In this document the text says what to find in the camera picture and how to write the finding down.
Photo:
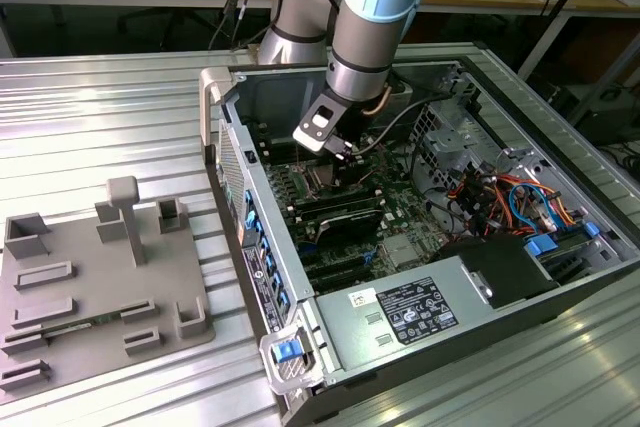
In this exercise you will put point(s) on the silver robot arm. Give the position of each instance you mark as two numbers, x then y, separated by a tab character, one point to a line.
360	47

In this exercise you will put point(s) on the CPU socket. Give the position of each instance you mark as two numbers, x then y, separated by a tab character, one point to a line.
309	178

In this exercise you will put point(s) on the black installed RAM module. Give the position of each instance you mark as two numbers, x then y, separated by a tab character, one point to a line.
335	202

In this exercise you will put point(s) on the green motherboard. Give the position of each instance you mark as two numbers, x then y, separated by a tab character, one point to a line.
400	207

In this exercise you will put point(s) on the perforated metal drive cage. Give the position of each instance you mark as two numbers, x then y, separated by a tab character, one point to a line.
450	139

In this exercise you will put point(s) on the black graphics card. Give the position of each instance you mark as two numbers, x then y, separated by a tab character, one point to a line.
350	227

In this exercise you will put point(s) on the open PC case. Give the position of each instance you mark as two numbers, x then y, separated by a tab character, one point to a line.
280	227

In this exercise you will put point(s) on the silver chipset heatsink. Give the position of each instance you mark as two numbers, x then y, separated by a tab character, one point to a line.
405	252

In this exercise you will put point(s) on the grey power supply unit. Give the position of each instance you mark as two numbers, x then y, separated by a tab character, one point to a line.
340	327

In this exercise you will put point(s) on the black fan shroud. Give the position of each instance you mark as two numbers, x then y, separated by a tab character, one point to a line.
505	267

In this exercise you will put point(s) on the black office chair base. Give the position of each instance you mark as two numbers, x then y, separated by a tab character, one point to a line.
172	22

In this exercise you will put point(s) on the blue case latch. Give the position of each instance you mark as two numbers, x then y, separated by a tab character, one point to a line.
287	351

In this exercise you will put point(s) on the small blue clip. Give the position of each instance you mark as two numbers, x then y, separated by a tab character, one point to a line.
591	229

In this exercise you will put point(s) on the grey parts rack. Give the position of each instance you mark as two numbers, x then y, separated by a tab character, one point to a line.
100	277

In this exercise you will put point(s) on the green RAM stick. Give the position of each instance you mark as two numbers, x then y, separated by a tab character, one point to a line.
105	318

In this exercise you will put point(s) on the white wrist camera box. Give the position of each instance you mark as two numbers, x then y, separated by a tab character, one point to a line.
317	127

